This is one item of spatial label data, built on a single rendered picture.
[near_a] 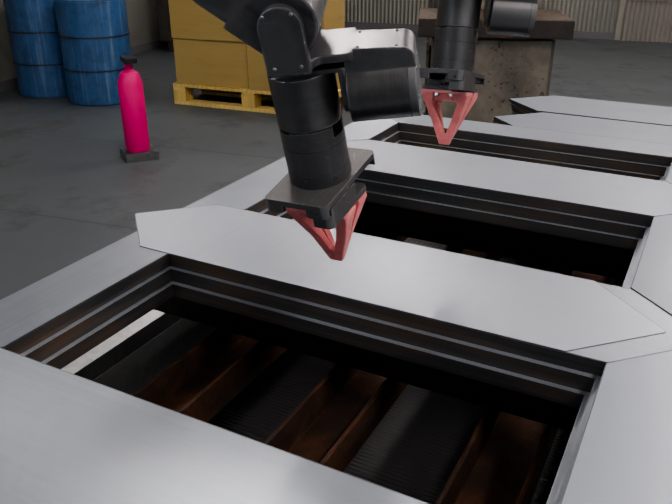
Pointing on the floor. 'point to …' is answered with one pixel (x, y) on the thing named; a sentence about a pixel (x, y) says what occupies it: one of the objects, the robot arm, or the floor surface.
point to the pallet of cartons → (224, 58)
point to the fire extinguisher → (134, 115)
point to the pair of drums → (69, 48)
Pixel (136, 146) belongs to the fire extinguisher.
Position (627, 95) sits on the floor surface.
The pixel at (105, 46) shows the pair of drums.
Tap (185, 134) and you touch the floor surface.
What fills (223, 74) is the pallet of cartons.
